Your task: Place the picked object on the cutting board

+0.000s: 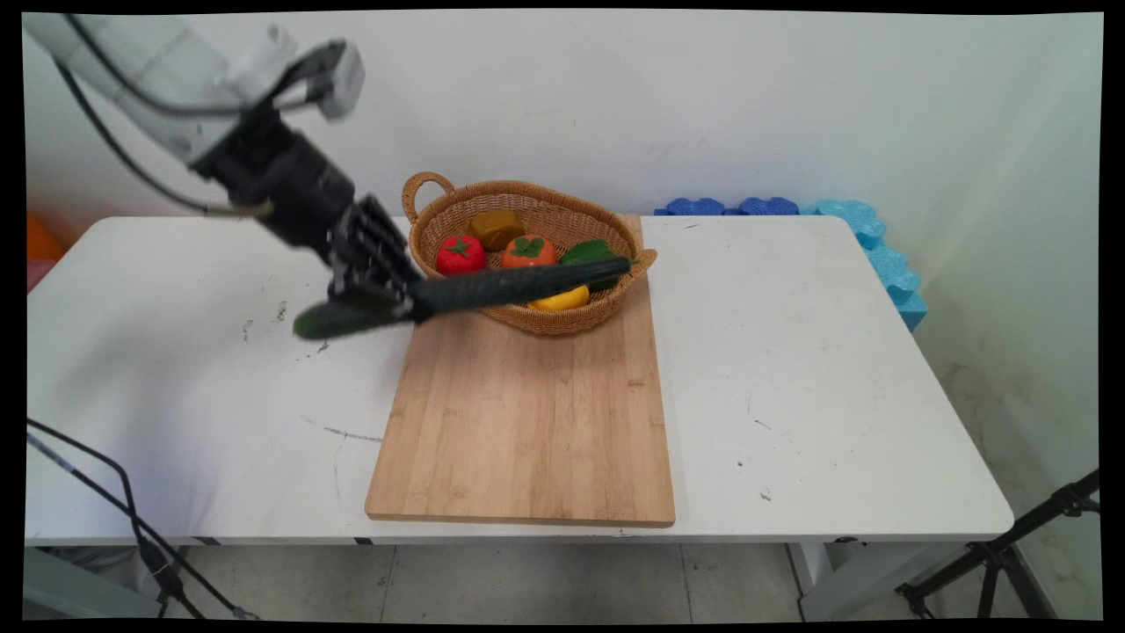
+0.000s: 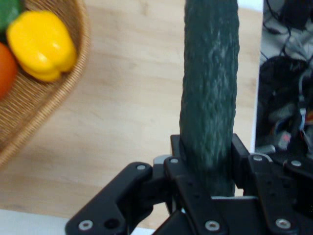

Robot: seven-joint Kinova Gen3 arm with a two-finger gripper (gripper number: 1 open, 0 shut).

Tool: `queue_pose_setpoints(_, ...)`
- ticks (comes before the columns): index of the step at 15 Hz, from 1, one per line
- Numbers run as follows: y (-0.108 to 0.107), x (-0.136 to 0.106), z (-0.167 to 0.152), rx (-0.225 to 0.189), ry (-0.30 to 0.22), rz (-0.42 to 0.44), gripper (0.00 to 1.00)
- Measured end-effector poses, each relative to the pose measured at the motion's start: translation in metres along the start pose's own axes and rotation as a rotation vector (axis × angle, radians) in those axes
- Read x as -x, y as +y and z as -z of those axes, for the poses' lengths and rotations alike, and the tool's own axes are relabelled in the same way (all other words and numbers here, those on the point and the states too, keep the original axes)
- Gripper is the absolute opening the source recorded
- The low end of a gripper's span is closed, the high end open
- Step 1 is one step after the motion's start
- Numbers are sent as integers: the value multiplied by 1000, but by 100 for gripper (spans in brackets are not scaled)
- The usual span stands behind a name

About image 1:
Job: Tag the wooden cutting board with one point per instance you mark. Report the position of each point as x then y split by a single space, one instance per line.
527 422

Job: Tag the red toy tomato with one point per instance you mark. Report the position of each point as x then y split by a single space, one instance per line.
460 257

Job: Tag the light blue foam mat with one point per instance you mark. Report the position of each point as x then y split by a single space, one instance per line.
888 264

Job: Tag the brown toy potato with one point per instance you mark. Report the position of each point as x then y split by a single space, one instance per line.
497 229

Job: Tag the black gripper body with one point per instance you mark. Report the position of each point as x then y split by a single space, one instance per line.
294 189

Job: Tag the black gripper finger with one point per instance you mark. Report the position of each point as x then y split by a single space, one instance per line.
391 259
360 277

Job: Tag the white table leg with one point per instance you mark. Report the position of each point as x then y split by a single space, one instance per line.
844 585

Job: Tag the dark green cucumber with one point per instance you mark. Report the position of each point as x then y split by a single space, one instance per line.
510 286

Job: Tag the green toy bell pepper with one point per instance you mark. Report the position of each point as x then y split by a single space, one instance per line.
587 252

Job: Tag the orange object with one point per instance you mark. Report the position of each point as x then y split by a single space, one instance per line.
42 242

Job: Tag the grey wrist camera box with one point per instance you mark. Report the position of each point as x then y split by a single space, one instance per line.
338 83

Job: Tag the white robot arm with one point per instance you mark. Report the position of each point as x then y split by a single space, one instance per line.
149 70

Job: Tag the black tripod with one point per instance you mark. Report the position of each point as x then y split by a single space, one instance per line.
997 554

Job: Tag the woven wicker basket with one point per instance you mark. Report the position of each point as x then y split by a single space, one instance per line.
545 323

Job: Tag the orange toy tomato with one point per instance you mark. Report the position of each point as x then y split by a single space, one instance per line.
529 252

